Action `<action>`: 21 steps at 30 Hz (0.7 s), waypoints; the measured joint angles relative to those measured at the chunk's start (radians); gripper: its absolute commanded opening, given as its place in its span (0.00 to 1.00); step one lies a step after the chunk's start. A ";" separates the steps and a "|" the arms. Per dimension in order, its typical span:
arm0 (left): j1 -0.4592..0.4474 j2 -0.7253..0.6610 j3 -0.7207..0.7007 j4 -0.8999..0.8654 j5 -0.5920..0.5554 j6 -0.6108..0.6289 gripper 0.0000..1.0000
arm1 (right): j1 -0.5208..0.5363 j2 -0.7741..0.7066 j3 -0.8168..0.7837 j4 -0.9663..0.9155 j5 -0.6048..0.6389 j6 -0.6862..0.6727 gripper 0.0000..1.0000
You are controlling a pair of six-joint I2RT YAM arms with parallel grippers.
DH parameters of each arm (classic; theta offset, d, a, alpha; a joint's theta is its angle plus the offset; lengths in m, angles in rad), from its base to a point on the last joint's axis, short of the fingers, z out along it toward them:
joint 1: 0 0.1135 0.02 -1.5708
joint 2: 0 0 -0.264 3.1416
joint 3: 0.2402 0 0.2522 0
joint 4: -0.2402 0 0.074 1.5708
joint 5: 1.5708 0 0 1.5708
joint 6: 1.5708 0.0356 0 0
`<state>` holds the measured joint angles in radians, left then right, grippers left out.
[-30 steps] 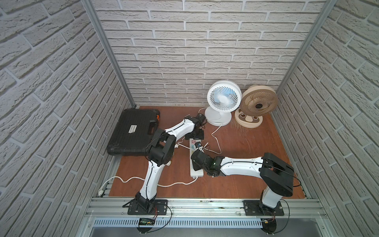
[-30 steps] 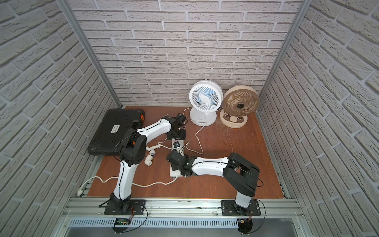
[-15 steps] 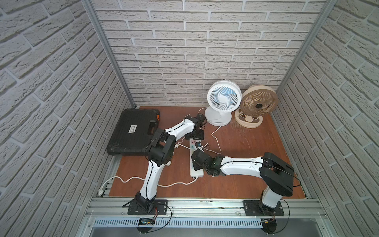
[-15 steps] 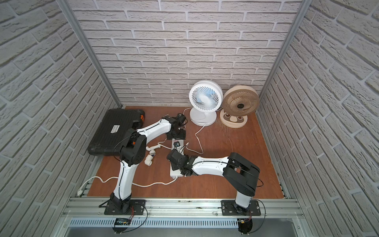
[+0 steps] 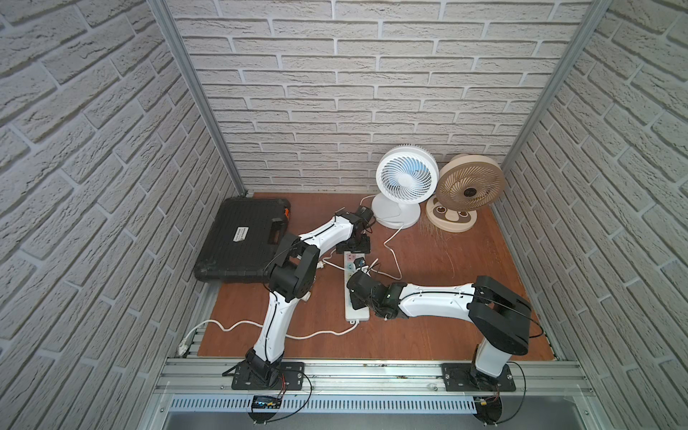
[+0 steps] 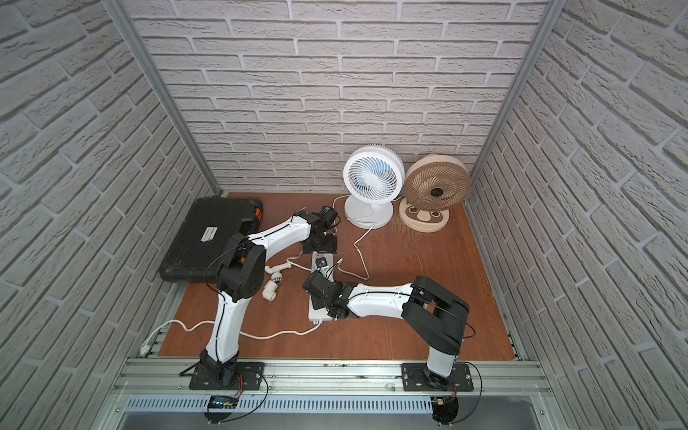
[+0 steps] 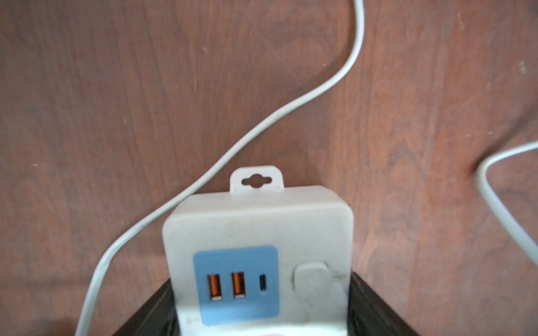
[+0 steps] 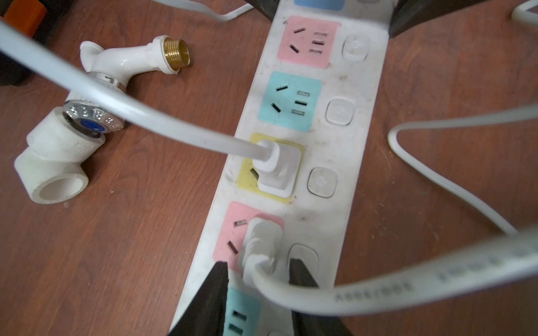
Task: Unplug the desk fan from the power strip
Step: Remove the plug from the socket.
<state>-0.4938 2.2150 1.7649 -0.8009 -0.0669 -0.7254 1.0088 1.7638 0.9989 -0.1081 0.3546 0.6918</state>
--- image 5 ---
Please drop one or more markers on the aluminium front rail frame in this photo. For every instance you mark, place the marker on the aluminium front rail frame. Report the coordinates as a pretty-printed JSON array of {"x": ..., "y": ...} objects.
[{"x": 369, "y": 387}]

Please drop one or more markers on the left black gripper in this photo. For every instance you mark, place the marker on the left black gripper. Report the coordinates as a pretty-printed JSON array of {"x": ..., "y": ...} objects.
[{"x": 356, "y": 242}]

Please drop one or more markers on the beige bear desk fan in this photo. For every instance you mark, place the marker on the beige bear desk fan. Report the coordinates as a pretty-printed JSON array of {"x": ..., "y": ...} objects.
[{"x": 466, "y": 184}]

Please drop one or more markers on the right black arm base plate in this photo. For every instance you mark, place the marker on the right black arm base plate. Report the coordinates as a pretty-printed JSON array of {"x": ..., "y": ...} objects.
[{"x": 478, "y": 377}]

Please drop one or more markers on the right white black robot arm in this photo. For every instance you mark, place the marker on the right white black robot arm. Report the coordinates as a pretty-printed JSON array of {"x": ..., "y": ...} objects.
[{"x": 501, "y": 316}]

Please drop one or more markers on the black plastic tool case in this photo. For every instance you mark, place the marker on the black plastic tool case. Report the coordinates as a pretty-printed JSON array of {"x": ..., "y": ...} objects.
[{"x": 242, "y": 240}]

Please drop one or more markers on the left small controller board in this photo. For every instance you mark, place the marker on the left small controller board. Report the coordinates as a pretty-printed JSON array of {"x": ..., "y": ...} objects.
[{"x": 265, "y": 402}]

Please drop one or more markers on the white power strip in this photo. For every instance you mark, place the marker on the white power strip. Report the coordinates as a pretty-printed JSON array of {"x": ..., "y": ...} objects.
[{"x": 351, "y": 314}]

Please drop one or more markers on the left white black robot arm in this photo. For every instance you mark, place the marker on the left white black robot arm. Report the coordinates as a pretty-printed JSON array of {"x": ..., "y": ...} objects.
[{"x": 291, "y": 276}]

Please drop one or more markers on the white desk fan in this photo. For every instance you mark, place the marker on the white desk fan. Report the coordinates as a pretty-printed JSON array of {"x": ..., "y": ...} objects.
[{"x": 405, "y": 176}]

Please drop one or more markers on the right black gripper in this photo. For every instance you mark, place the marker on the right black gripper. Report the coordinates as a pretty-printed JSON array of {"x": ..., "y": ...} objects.
[{"x": 356, "y": 279}]

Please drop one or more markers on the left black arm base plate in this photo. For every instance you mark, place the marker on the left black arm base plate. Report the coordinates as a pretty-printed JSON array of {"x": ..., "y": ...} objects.
[{"x": 286, "y": 376}]

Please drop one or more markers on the right round black connector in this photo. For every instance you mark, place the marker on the right round black connector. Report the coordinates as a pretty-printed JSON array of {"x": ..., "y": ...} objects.
[{"x": 488, "y": 410}]

